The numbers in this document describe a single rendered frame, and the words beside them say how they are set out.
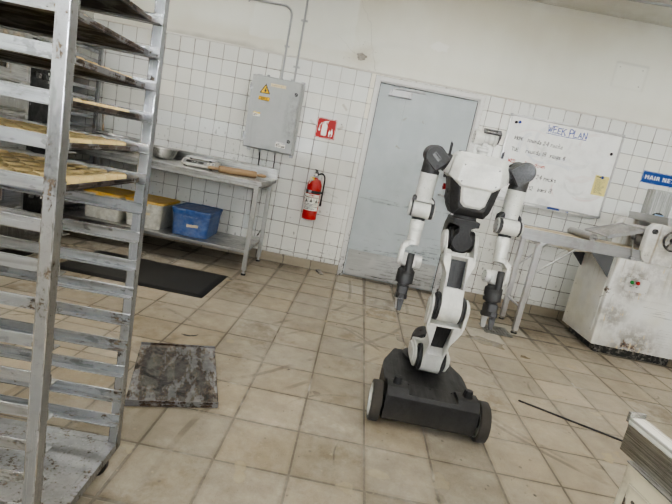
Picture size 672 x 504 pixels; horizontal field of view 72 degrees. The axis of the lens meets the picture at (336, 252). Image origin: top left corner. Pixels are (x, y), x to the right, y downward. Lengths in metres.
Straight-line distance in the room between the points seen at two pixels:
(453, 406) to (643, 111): 3.98
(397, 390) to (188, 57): 4.02
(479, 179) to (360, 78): 2.85
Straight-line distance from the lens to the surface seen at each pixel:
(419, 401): 2.38
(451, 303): 2.34
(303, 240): 5.01
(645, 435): 0.94
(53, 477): 1.75
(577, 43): 5.42
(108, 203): 1.58
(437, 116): 5.01
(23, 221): 1.21
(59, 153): 1.12
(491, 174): 2.35
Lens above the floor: 1.23
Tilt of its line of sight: 11 degrees down
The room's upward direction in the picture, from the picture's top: 11 degrees clockwise
